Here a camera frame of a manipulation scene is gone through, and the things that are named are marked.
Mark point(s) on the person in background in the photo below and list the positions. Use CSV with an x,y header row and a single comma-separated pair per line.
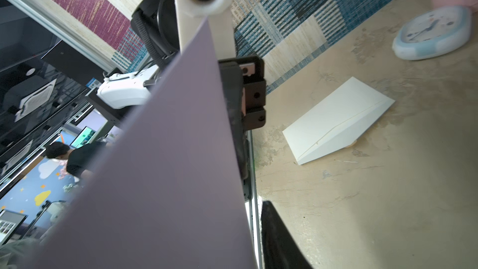
x,y
79,159

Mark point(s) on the lilac envelope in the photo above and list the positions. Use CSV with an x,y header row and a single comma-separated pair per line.
x,y
168,193

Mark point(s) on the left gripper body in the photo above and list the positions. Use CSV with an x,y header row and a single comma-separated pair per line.
x,y
244,88

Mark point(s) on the white envelope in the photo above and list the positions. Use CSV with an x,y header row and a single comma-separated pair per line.
x,y
337,121

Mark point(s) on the white round clock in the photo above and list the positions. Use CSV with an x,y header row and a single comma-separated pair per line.
x,y
434,33

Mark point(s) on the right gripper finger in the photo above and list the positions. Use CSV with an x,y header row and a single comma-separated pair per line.
x,y
279,248

